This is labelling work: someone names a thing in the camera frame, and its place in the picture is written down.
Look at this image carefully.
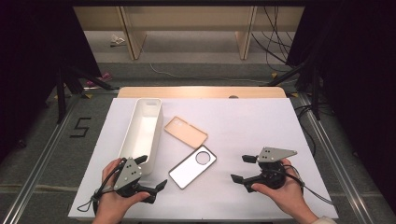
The person's right hand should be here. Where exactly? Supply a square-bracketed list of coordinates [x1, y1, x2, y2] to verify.
[251, 158, 307, 217]

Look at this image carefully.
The black floor cable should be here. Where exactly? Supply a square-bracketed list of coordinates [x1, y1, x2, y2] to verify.
[293, 104, 331, 158]

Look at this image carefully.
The beige phone case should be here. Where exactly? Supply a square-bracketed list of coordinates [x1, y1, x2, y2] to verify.
[163, 116, 209, 149]

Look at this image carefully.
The white plastic storage bin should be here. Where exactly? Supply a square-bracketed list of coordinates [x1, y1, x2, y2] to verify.
[118, 97, 164, 175]

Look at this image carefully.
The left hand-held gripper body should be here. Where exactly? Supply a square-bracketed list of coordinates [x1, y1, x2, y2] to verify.
[113, 157, 151, 199]

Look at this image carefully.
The black curtain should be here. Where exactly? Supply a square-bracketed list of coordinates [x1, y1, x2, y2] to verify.
[0, 0, 102, 162]
[286, 0, 396, 216]

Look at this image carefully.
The silver smartphone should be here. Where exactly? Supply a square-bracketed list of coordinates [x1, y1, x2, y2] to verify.
[168, 145, 218, 190]

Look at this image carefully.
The crumpled white paper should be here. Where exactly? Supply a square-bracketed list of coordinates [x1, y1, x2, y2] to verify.
[109, 34, 126, 49]

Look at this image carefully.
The pink object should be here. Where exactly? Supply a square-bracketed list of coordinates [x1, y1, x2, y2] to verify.
[85, 72, 112, 88]

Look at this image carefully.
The white table cover sheet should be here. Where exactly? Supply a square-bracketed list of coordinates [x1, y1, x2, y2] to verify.
[67, 97, 339, 220]

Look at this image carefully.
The hand-held gripper cable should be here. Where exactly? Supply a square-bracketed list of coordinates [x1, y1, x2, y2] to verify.
[279, 163, 335, 206]
[77, 158, 129, 216]

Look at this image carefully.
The bundle of black cables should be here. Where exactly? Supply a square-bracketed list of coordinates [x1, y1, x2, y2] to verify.
[250, 6, 297, 73]

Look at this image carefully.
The person's left hand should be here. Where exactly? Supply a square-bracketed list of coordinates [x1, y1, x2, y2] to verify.
[97, 158, 151, 218]

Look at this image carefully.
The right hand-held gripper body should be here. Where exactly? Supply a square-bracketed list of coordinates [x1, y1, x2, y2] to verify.
[255, 147, 298, 190]

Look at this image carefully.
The aluminium floor rail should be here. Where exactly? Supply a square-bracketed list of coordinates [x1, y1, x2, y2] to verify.
[297, 92, 376, 224]
[1, 92, 78, 224]

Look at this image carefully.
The right hand-held gripper cable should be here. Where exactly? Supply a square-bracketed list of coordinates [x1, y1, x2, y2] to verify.
[279, 163, 335, 206]

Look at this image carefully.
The light wooden desk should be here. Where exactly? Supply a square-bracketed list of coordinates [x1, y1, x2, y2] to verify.
[73, 6, 305, 61]

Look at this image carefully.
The left hand-held gripper cable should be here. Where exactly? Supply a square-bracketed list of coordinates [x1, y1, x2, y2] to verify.
[77, 158, 129, 216]

